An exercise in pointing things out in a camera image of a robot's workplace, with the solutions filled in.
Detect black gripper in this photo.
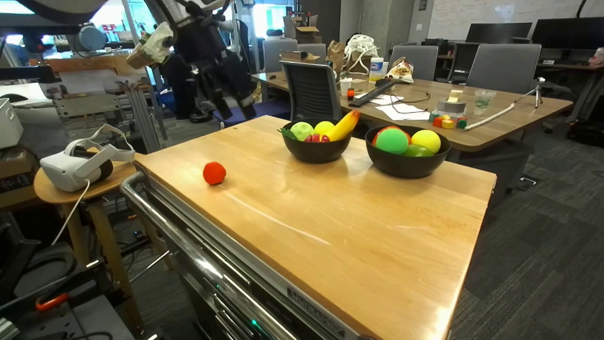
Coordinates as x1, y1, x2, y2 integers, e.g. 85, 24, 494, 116
181, 46, 254, 114

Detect light green dimpled ball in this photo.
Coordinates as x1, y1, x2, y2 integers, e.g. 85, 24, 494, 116
290, 122, 313, 143

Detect yellow banana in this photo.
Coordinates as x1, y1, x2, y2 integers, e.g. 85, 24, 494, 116
328, 112, 360, 143

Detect dark green ball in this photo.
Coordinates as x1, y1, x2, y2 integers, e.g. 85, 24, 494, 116
373, 127, 409, 156

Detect large yellow ball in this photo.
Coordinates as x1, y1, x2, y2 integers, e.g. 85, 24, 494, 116
411, 129, 441, 154

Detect small yellow lemon ball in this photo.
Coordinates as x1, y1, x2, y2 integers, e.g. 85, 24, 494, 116
315, 122, 334, 137

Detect red radish with greens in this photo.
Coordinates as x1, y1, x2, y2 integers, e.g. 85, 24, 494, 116
305, 135, 330, 144

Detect green pear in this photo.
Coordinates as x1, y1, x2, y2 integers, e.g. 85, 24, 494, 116
404, 146, 434, 158

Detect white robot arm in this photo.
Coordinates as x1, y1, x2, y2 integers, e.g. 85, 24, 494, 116
17, 0, 254, 120

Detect small red tomato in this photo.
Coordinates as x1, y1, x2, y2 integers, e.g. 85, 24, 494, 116
202, 161, 226, 186

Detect grey mesh office chair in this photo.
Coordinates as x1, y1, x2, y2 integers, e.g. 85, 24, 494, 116
281, 61, 341, 122

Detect near black bowl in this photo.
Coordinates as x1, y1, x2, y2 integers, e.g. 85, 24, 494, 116
281, 122, 349, 165

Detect black bowl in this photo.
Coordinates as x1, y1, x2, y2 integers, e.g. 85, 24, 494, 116
281, 122, 349, 165
366, 126, 451, 180

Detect white VR headset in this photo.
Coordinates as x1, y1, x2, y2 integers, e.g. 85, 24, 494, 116
39, 124, 135, 194

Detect white papers on desk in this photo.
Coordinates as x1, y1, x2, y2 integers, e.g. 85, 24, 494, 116
379, 105, 430, 124

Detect far black bowl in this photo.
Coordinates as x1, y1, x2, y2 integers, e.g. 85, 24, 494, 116
366, 126, 451, 180

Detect round wooden stool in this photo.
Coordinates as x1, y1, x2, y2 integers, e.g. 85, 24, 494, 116
34, 163, 143, 335

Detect coloured toy blocks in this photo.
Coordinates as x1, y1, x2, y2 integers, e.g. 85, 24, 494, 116
430, 116, 466, 131

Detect clear plastic container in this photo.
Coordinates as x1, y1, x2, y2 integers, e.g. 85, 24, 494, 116
443, 90, 466, 114

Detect wooden office desk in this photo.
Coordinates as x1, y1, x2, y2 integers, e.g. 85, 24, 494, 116
256, 63, 571, 154

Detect black computer monitor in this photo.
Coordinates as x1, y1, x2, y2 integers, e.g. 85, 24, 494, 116
466, 24, 530, 44

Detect grey office chair right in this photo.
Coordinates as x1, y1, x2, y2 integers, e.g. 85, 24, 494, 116
466, 44, 541, 93

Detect metal cart handle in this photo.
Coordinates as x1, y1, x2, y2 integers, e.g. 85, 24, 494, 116
120, 173, 296, 340

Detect orange handled clamp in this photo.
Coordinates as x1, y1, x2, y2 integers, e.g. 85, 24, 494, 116
34, 294, 69, 314

